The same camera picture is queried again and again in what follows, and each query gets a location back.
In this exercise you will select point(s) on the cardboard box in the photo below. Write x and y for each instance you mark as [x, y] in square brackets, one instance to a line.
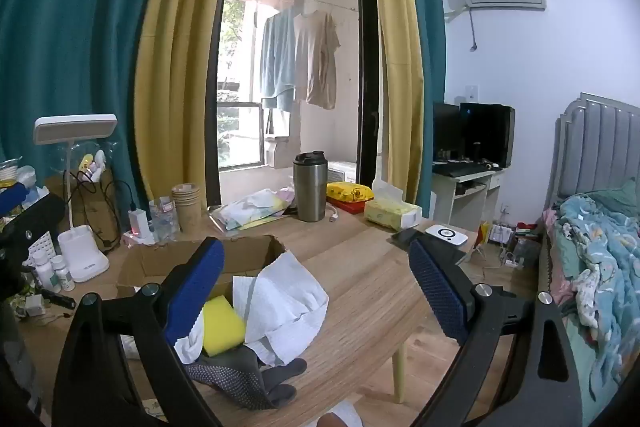
[150, 257]

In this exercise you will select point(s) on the white paper towel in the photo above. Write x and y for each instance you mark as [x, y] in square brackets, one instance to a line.
[290, 302]

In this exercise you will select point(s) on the black phone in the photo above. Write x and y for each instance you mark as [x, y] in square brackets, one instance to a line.
[407, 237]

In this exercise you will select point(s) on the grey dotted glove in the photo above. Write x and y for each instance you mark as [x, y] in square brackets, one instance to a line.
[235, 377]

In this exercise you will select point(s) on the white blue plush toy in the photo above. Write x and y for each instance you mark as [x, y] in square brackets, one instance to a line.
[37, 196]

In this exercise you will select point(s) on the red flat box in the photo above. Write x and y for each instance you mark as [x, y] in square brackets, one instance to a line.
[350, 207]

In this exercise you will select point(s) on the clear plastic container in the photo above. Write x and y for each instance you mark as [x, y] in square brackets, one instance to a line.
[162, 219]

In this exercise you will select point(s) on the white ribbed appliance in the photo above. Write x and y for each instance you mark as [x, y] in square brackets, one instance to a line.
[342, 172]

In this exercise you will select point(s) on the white desk lamp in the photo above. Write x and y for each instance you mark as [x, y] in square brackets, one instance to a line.
[82, 257]

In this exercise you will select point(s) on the yellow packet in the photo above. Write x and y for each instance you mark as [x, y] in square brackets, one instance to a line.
[350, 192]

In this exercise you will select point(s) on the yellow sponge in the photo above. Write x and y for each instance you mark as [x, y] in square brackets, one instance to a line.
[222, 327]

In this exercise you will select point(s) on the black computer monitor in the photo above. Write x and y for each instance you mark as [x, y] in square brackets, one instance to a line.
[487, 134]
[445, 132]

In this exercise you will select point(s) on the black keyboard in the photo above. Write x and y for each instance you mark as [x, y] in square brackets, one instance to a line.
[460, 169]

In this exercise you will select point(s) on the steel tumbler with black lid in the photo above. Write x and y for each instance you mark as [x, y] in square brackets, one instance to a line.
[310, 192]

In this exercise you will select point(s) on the plastic bag of tissues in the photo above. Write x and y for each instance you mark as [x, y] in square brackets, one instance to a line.
[250, 209]

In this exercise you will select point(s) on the white charger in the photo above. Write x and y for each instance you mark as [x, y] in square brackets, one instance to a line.
[137, 222]

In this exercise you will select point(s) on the black stick tool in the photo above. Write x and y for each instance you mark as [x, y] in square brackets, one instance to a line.
[59, 299]

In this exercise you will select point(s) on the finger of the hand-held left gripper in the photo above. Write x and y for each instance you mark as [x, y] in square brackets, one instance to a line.
[12, 197]
[45, 207]

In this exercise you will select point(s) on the grey upholstered bed headboard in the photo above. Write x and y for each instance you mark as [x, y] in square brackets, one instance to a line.
[590, 147]

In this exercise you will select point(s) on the white plug adapter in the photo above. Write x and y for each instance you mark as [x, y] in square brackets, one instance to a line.
[34, 305]

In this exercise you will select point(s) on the yellow curtain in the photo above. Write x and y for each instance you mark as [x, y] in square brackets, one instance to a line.
[395, 57]
[175, 82]

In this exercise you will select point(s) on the clear bag of small toys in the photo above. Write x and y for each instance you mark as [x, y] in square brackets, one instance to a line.
[92, 164]

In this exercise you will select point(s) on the black sliding door frame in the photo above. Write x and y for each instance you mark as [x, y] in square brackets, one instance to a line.
[367, 57]

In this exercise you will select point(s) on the floral blue blanket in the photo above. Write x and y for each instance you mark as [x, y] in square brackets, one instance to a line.
[600, 267]

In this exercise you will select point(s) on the stack of brown paper cups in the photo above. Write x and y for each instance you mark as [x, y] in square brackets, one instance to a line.
[186, 212]

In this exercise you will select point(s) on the beige hanging shirt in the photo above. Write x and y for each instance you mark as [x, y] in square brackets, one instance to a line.
[315, 57]

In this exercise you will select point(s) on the person's dark clothing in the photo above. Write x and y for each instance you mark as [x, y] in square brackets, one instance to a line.
[12, 357]

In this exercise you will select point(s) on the white computer desk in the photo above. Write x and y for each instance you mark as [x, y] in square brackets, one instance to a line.
[467, 197]

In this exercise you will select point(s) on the white wall outlet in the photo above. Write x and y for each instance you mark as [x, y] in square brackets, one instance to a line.
[472, 94]

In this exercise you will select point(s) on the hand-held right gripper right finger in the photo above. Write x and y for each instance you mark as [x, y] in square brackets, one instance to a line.
[440, 292]

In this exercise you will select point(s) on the teal curtain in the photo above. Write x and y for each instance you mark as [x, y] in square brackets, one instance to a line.
[434, 57]
[75, 32]

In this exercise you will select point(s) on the light blue hanging shirt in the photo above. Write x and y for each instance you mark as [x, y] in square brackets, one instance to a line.
[277, 57]

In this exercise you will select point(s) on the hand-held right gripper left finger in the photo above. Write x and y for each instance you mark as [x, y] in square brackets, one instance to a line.
[195, 287]

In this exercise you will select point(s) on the brown paper bag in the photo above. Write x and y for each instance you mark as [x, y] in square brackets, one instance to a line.
[100, 212]

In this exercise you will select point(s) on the yellow tissue box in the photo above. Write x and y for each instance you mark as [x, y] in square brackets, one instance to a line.
[390, 212]

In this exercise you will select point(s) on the white round router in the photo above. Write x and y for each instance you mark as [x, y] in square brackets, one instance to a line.
[445, 234]

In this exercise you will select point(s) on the white slipper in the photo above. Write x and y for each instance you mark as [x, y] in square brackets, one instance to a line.
[347, 413]

